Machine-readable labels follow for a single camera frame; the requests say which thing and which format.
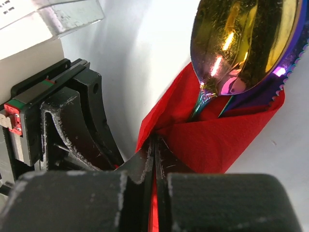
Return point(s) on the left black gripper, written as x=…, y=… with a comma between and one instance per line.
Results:
x=57, y=120

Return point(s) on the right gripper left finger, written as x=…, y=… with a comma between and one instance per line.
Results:
x=83, y=201

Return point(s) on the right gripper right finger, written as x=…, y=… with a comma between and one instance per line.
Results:
x=192, y=202

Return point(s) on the red paper napkin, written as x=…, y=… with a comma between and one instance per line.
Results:
x=215, y=141

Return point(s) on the iridescent knife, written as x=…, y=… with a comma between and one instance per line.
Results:
x=265, y=93

